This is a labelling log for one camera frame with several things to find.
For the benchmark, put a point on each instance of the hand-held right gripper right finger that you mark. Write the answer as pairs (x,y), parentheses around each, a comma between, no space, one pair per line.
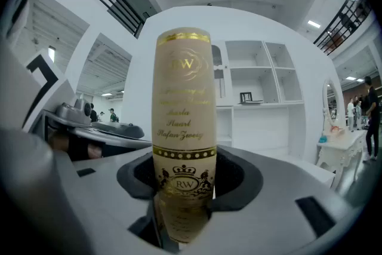
(283,188)

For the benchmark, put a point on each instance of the dark grey flat folder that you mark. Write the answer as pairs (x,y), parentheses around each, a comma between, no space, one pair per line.
(250,102)

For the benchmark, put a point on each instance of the white cabinet with glass door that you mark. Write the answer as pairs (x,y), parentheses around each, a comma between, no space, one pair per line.
(221,80)

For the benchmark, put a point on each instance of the black picture frame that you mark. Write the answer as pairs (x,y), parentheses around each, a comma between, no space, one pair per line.
(241,97)

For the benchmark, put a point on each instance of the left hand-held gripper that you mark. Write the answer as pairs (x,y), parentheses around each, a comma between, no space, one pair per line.
(59,110)

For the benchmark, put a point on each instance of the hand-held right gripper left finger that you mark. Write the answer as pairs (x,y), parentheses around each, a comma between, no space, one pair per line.
(104,188)

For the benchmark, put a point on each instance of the small teal item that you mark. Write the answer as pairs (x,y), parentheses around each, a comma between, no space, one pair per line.
(325,139)

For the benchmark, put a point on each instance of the white open shelf unit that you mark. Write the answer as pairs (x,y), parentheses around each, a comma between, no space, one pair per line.
(256,53)

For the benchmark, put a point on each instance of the white dressing table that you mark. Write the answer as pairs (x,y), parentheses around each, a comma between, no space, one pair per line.
(343,146)

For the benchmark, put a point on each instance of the oval white-framed mirror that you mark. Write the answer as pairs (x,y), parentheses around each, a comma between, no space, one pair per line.
(332,101)

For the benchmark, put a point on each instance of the person's left hand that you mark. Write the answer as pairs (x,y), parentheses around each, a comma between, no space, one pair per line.
(59,143)

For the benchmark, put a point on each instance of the rectangular ceiling light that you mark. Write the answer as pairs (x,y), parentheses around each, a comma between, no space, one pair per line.
(51,53)
(314,24)

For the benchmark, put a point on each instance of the small orange white item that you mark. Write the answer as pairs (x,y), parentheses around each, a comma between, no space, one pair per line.
(335,130)

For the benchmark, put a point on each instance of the white upper cabinet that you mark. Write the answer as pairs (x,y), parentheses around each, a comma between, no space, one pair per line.
(298,165)

